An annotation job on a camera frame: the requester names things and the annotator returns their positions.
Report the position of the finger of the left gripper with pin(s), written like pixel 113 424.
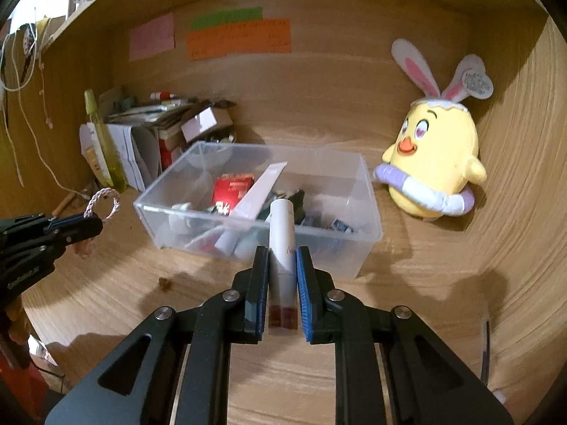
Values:
pixel 76 228

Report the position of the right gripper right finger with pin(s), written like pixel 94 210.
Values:
pixel 318 323

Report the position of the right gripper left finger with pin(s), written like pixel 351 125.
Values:
pixel 250 309

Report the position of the white red lip tube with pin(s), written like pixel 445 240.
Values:
pixel 282 309

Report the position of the pink cosmetic tube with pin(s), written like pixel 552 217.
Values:
pixel 249 207

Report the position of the small blue black packet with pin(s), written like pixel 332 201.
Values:
pixel 339 226

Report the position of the white round jar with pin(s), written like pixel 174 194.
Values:
pixel 179 224

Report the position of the red foil pouch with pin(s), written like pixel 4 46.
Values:
pixel 228 190

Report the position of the dark green glass bottle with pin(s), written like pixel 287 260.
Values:
pixel 297 198

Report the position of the tall green spray bottle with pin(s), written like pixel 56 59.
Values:
pixel 104 147

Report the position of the clear plastic storage bin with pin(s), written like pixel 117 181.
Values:
pixel 336 185

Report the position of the white paper boxes stack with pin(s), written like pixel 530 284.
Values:
pixel 138 152

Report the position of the red white marker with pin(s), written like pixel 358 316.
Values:
pixel 162 96

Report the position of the small pink white box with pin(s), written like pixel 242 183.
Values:
pixel 199 124

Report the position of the yellow chick plush toy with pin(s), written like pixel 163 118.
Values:
pixel 434 161

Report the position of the pink sticky note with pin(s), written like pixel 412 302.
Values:
pixel 152 38

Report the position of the green sticky note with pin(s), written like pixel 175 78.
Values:
pixel 224 17

